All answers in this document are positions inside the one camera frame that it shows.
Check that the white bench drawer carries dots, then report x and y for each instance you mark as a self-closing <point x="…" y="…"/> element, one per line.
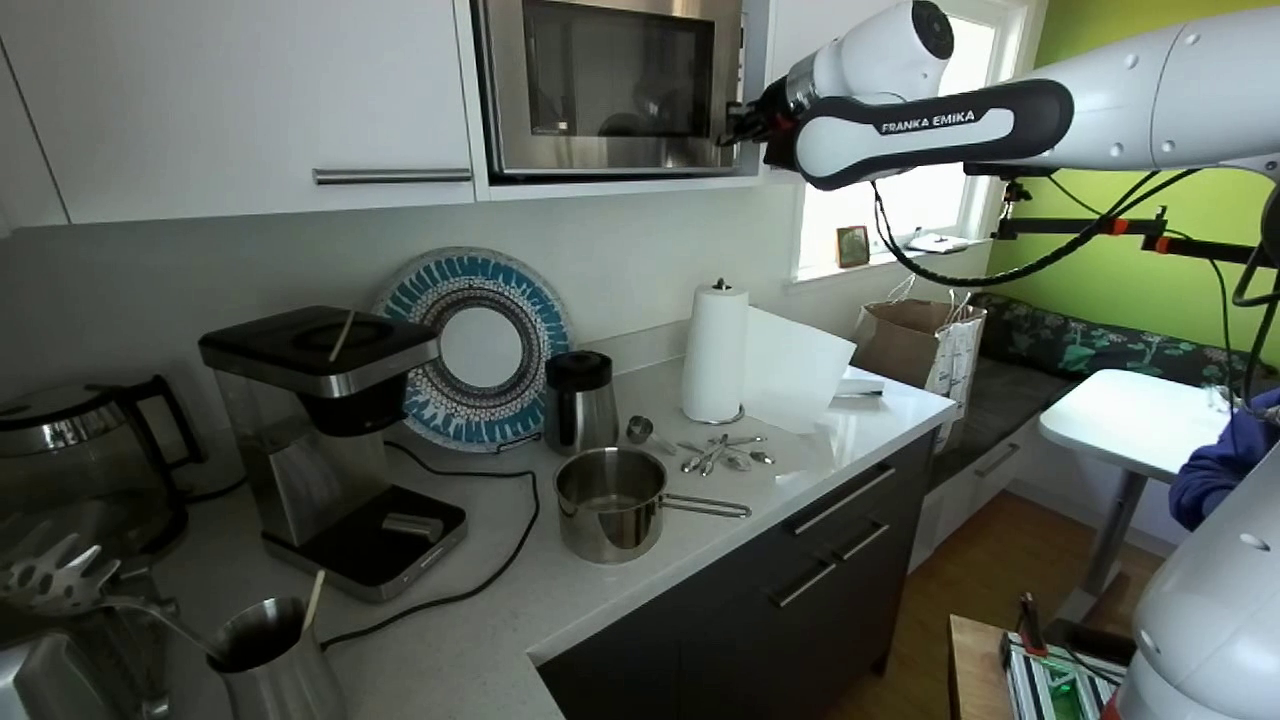
<point x="972" y="495"/>

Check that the blue patterned decorative plate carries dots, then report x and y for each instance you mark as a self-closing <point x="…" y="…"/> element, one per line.
<point x="481" y="350"/>

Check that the metal paper towel holder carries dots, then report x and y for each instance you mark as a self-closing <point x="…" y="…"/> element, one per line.
<point x="722" y="285"/>

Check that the white patterned paper bag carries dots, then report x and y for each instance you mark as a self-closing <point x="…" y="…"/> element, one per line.
<point x="963" y="360"/>

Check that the wooden stand table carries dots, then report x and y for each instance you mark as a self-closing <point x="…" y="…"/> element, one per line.
<point x="972" y="675"/>

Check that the steel microwave door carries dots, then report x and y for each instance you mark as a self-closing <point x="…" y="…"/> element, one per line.
<point x="613" y="81"/>

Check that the steel saucepan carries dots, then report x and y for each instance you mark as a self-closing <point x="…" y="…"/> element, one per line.
<point x="604" y="524"/>

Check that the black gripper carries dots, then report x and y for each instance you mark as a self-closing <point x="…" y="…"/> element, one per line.
<point x="778" y="120"/>

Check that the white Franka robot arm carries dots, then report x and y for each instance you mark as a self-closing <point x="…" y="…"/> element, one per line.
<point x="1145" y="92"/>

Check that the white upper cabinet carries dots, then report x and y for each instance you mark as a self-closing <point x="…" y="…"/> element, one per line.
<point x="241" y="92"/>

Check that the steel utensil cup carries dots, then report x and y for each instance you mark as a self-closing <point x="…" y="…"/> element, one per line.
<point x="274" y="680"/>

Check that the steel measuring spoon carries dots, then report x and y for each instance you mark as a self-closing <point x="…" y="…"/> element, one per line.
<point x="727" y="462"/>
<point x="729" y="442"/>
<point x="763" y="458"/>
<point x="692" y="462"/>

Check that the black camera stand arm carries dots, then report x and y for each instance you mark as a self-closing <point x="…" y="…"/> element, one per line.
<point x="1064" y="224"/>

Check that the steel coffee scoop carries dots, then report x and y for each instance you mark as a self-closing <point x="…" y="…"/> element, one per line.
<point x="641" y="429"/>

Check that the dark drawer cabinet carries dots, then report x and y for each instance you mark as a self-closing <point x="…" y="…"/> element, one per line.
<point x="747" y="600"/>

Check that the small wall switch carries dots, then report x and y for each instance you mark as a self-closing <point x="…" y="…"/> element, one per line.
<point x="855" y="245"/>

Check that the steel built-in microwave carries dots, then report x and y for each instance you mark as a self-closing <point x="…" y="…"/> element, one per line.
<point x="754" y="52"/>

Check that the white green electronics box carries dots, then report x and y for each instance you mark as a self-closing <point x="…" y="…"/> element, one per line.
<point x="1054" y="675"/>

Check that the patterned bench cushion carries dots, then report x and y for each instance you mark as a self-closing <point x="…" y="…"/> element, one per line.
<point x="1107" y="344"/>

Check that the steel black coffee maker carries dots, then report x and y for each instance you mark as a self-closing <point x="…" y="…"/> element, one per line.
<point x="315" y="453"/>

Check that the blue fabric bundle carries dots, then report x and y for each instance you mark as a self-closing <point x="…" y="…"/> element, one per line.
<point x="1215" y="464"/>

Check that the thin stick in cup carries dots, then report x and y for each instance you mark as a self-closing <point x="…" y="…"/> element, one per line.
<point x="315" y="600"/>

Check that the white paper towel roll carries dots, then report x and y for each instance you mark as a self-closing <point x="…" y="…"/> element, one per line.
<point x="717" y="352"/>

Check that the brown cardboard box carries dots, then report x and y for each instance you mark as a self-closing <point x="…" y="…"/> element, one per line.
<point x="902" y="343"/>

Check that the small white table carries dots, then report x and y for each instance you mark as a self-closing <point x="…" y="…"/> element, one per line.
<point x="1134" y="412"/>

